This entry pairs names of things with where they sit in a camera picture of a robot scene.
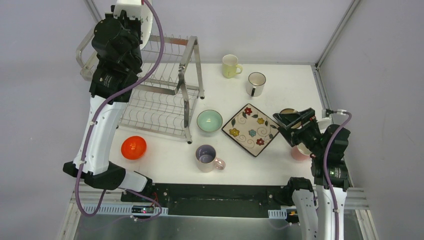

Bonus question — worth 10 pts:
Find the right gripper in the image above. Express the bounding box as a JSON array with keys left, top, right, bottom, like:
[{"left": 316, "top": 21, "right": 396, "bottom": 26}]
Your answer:
[{"left": 272, "top": 107, "right": 326, "bottom": 156}]

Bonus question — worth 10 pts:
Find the watermelon pattern round plate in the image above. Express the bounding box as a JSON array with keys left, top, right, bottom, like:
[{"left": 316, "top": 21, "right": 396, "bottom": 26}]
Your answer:
[{"left": 140, "top": 1, "right": 154, "bottom": 50}]

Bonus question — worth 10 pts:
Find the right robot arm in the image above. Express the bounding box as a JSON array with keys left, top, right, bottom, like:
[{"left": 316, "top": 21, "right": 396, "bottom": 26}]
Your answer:
[{"left": 273, "top": 108, "right": 352, "bottom": 240}]

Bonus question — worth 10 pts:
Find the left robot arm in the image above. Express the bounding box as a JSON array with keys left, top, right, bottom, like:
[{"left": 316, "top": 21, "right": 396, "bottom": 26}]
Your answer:
[{"left": 63, "top": 10, "right": 153, "bottom": 203}]

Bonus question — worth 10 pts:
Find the stainless steel dish rack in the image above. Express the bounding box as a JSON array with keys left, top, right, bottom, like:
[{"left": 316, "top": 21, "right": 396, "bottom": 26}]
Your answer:
[{"left": 75, "top": 23, "right": 206, "bottom": 145}]

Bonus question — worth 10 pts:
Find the brown patterned small bowl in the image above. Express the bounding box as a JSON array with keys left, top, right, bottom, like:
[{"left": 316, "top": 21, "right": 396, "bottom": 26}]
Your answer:
[{"left": 279, "top": 108, "right": 301, "bottom": 129}]

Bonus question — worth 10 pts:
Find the pink cup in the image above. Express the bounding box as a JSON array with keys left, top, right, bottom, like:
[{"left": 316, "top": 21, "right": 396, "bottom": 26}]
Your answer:
[{"left": 290, "top": 143, "right": 312, "bottom": 161}]

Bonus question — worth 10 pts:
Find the square flower pattern plate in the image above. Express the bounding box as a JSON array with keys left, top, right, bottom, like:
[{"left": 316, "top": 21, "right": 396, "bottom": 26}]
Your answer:
[{"left": 221, "top": 103, "right": 279, "bottom": 158}]

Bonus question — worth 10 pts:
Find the white mug dark rim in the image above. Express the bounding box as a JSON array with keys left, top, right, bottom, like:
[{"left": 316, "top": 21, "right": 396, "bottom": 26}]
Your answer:
[{"left": 246, "top": 72, "right": 267, "bottom": 97}]

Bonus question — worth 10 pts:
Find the mint green bowl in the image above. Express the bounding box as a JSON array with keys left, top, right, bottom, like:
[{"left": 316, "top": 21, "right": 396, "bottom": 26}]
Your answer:
[{"left": 196, "top": 109, "right": 223, "bottom": 133}]

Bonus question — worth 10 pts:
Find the yellow mug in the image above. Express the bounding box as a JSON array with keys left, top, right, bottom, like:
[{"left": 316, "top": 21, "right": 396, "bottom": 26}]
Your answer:
[{"left": 221, "top": 54, "right": 243, "bottom": 79}]

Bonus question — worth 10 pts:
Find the pink iridescent mug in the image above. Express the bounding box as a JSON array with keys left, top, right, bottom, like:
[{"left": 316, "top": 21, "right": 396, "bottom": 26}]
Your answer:
[{"left": 195, "top": 144, "right": 226, "bottom": 173}]

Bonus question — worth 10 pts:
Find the orange plastic bowl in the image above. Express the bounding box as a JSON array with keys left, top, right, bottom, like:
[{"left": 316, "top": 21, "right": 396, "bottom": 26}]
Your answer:
[{"left": 120, "top": 136, "right": 147, "bottom": 161}]

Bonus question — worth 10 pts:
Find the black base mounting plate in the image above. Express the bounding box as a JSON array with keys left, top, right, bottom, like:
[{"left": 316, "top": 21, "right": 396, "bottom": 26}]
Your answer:
[{"left": 120, "top": 182, "right": 299, "bottom": 220}]

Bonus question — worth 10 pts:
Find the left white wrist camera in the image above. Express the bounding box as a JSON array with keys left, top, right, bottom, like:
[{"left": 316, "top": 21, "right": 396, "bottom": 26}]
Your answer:
[{"left": 113, "top": 0, "right": 147, "bottom": 20}]

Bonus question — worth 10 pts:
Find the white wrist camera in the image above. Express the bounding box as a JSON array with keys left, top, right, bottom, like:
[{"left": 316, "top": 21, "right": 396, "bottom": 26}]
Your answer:
[
  {"left": 317, "top": 108, "right": 339, "bottom": 133},
  {"left": 113, "top": 0, "right": 147, "bottom": 20}
]

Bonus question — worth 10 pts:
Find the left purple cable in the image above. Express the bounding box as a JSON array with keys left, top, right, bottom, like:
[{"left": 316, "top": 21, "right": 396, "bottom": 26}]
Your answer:
[{"left": 74, "top": 0, "right": 166, "bottom": 218}]

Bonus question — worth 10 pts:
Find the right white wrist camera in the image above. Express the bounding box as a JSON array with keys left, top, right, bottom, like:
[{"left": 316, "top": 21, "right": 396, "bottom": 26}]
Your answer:
[{"left": 317, "top": 108, "right": 339, "bottom": 133}]

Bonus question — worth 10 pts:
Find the aluminium frame rail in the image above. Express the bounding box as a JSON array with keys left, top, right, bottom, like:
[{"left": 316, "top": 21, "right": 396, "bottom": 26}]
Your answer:
[{"left": 311, "top": 66, "right": 352, "bottom": 187}]

